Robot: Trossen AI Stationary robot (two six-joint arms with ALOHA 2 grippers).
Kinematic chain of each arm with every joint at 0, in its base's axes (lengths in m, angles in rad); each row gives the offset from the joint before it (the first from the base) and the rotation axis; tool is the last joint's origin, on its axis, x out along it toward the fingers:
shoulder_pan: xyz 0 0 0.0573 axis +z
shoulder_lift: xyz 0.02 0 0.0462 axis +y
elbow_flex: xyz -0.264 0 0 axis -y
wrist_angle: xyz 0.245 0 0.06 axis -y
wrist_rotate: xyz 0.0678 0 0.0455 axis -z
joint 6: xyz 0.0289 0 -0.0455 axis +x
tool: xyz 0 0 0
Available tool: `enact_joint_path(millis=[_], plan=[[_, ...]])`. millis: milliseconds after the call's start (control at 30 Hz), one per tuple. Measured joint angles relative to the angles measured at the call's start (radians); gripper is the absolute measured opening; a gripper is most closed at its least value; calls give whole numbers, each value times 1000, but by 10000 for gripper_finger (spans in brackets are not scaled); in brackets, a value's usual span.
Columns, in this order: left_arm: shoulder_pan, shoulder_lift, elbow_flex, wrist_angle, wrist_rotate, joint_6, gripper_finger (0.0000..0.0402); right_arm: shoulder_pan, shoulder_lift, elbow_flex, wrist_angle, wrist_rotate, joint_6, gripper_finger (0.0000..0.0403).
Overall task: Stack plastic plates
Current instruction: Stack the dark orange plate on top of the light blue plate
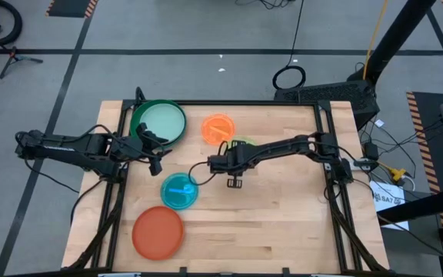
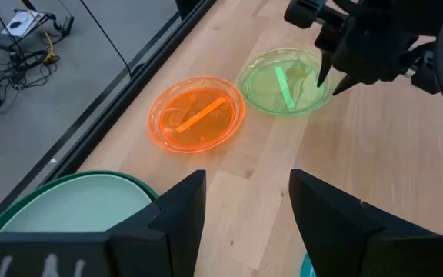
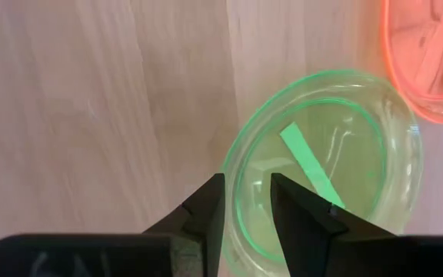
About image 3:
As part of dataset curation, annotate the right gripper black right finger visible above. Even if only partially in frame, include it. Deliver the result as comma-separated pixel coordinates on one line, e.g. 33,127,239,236
270,172,396,277

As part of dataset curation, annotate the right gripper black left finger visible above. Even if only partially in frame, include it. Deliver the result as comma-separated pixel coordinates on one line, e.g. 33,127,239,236
142,172,227,277

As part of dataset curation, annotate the small transparent green plate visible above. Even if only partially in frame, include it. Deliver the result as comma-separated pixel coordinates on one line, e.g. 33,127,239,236
221,68,425,277

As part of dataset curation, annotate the small transparent orange plate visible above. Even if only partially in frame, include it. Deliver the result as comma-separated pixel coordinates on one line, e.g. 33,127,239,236
381,0,443,125

